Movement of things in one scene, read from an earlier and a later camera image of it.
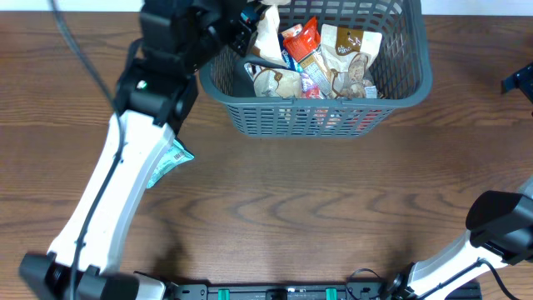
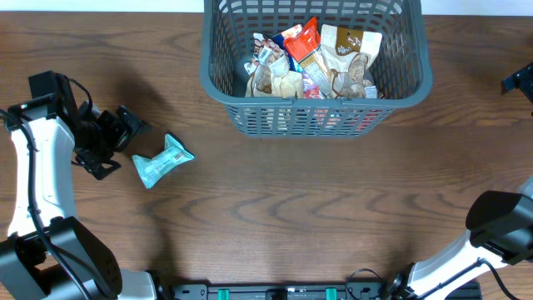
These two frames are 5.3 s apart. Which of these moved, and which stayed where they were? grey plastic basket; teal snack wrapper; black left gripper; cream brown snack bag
Moved: cream brown snack bag; black left gripper
Stayed: teal snack wrapper; grey plastic basket
